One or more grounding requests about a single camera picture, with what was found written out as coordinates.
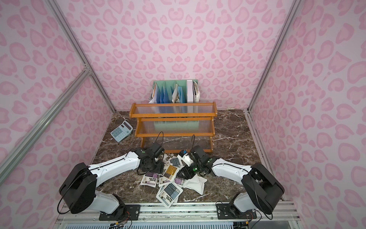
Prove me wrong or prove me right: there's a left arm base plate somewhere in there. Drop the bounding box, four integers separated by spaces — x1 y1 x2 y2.
99 204 141 221

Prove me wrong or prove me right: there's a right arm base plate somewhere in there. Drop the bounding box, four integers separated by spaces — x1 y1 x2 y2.
215 201 257 221

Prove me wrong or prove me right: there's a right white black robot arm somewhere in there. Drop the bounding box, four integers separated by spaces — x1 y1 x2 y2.
177 146 285 219

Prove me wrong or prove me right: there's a blue-grey label coffee bag upper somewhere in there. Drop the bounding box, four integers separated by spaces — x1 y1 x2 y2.
169 157 183 168

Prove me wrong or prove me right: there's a white coffee bag face down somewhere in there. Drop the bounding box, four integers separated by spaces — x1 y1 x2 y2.
183 174 207 195

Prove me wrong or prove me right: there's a purple label coffee bag left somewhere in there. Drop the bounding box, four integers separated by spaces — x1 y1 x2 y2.
140 172 159 188

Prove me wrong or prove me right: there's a light blue calculator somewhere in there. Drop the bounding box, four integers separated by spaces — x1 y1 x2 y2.
111 120 133 142

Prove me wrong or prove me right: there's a yellow label coffee bag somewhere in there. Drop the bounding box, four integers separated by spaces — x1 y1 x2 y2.
158 164 180 187

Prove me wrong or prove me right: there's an aluminium front rail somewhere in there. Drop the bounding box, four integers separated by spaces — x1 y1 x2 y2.
53 201 303 229

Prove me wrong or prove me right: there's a purple label coffee bag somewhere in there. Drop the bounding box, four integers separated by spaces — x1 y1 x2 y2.
140 172 159 188
174 177 185 187

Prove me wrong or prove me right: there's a purple label coffee bag right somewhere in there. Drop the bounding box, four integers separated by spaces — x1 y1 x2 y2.
174 177 185 187

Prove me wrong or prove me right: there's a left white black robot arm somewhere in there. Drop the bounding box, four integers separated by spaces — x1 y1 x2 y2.
59 142 165 219

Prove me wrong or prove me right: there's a green file organizer with folders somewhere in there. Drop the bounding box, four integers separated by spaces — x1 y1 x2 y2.
149 79 200 104

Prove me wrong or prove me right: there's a blue-grey label coffee bag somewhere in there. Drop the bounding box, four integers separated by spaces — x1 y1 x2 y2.
169 157 183 168
156 183 183 209

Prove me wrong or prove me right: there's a blue-grey label coffee bag front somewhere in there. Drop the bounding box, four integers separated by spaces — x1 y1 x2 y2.
156 183 183 209

